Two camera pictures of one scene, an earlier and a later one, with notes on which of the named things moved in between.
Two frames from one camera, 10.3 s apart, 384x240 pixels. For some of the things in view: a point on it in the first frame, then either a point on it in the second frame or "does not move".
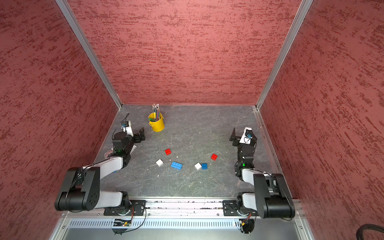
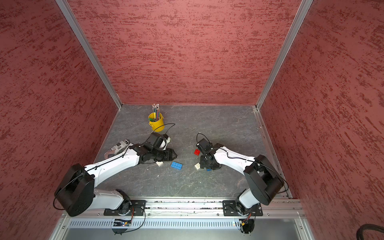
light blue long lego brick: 176,165 does not move
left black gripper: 137,136 to 169,155
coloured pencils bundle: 156,108 does not move
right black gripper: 236,140 to 203,165
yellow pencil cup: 157,126 does not move
